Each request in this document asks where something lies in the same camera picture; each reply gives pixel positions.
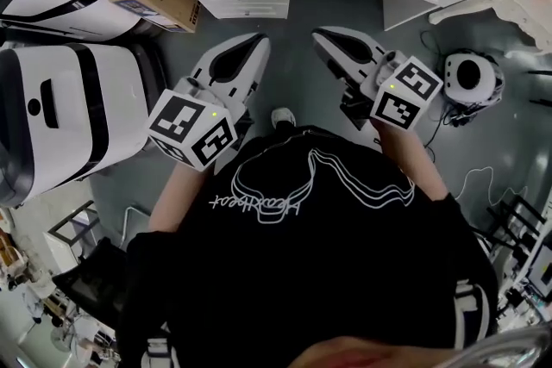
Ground black office chair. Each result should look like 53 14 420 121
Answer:
51 236 130 318

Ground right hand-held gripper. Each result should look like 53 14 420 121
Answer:
311 26 444 130

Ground person's white shoe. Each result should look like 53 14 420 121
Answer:
270 107 298 130

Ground person's right forearm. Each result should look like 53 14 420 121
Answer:
371 118 449 203

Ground white headset device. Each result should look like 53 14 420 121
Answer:
442 49 505 105

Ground person's head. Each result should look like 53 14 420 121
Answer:
296 335 417 368

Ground person's left forearm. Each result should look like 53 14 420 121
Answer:
148 159 219 238

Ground white cable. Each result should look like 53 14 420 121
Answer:
453 165 521 208

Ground black metal rack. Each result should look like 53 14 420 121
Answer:
472 184 552 272

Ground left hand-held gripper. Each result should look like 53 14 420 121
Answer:
148 33 272 173

